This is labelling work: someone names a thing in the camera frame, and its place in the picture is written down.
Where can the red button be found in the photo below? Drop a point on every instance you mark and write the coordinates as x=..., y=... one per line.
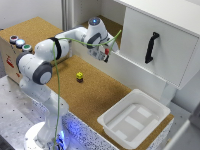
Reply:
x=14, y=38

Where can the white plastic box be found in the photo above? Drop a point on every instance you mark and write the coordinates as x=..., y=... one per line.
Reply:
x=133, y=120

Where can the white cabinet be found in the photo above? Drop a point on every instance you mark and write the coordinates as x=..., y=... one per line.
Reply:
x=173, y=11

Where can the white sliding door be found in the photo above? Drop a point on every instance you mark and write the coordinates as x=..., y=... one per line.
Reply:
x=173, y=56

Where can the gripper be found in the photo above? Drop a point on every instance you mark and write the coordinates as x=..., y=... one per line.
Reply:
x=97, y=51

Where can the yellow block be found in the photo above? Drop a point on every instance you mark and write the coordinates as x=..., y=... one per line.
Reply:
x=79, y=75

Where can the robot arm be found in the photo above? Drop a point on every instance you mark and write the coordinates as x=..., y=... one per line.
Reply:
x=40, y=71

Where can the blue button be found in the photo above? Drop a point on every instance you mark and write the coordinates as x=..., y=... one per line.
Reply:
x=20, y=42

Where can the green button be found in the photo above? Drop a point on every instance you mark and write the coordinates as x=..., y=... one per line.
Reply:
x=26, y=47

